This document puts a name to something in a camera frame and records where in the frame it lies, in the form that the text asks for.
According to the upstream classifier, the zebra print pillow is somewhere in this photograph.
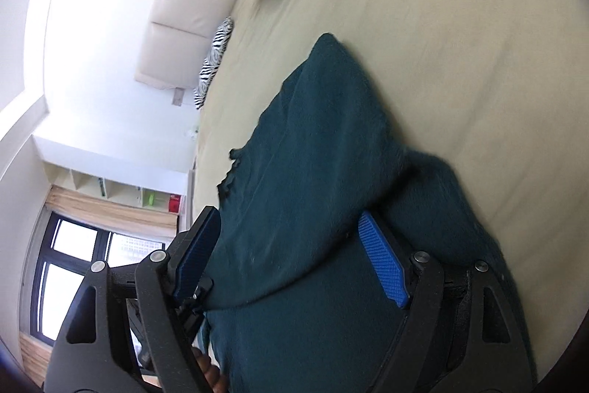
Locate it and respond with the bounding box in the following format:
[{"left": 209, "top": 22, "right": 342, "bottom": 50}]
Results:
[{"left": 194, "top": 16, "right": 234, "bottom": 110}]

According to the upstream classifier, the dark teal knit sweater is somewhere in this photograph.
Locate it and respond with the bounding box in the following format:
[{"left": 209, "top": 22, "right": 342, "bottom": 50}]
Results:
[{"left": 201, "top": 32, "right": 537, "bottom": 393}]

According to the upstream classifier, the black framed window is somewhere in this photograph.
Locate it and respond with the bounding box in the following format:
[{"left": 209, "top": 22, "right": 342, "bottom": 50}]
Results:
[{"left": 29, "top": 213, "right": 168, "bottom": 346}]

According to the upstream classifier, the cream padded headboard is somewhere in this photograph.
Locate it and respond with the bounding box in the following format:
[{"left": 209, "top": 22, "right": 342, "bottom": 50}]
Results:
[{"left": 135, "top": 0, "right": 237, "bottom": 90}]

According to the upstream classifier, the white wall shelf unit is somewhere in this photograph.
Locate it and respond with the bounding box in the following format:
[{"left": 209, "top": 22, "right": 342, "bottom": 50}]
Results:
[{"left": 43, "top": 162, "right": 186, "bottom": 215}]

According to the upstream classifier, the wall power socket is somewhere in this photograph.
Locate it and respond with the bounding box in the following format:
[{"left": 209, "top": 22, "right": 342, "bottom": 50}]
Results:
[{"left": 172, "top": 88, "right": 185, "bottom": 107}]

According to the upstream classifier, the person's hand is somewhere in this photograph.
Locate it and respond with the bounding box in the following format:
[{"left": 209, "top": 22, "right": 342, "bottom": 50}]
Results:
[{"left": 192, "top": 347, "right": 229, "bottom": 393}]

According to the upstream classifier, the beige bed sheet mattress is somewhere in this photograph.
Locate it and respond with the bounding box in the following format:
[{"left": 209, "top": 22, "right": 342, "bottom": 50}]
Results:
[{"left": 193, "top": 0, "right": 588, "bottom": 375}]

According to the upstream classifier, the beige roman blind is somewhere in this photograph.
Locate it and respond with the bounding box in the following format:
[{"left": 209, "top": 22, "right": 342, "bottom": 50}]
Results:
[{"left": 45, "top": 186, "right": 178, "bottom": 239}]

